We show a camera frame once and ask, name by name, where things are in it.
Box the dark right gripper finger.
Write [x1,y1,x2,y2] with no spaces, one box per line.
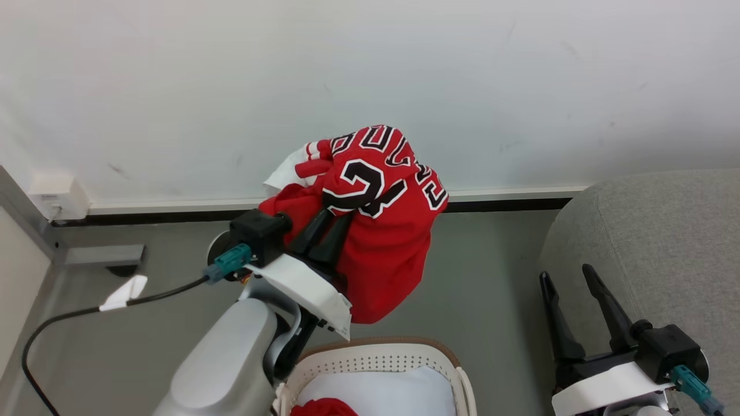
[582,263,637,354]
[539,271,586,364]

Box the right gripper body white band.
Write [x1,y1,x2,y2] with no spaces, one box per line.
[551,347,676,416]

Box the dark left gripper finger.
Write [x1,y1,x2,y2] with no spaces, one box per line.
[289,209,335,258]
[312,214,353,270]

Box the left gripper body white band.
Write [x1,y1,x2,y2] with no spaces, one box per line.
[247,252,352,340]

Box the red basketball jersey black lettering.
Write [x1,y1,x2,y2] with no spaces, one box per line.
[258,124,449,324]

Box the red garment with white trim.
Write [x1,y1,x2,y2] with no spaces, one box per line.
[291,398,359,416]

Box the white laundry basket brown rim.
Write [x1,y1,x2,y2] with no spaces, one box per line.
[275,337,478,416]

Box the grey fabric sofa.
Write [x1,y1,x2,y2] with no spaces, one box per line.
[538,169,740,416]

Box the white cloth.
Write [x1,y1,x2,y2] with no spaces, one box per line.
[297,366,458,416]

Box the beige partition panel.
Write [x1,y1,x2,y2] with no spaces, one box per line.
[0,205,53,382]

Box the teal left cable connector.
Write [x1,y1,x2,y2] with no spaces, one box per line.
[202,243,254,284]

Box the teal cable connector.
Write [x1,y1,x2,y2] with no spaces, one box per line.
[671,365,725,416]
[202,243,254,284]

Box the teal right cable connector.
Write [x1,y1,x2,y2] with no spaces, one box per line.
[671,365,725,416]

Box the grey metal frame leg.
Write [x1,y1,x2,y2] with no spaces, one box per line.
[0,166,146,267]

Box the black cable with white tag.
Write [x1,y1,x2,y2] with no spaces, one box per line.
[21,275,210,416]

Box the white wall socket box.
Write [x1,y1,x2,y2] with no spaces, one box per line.
[27,173,92,222]

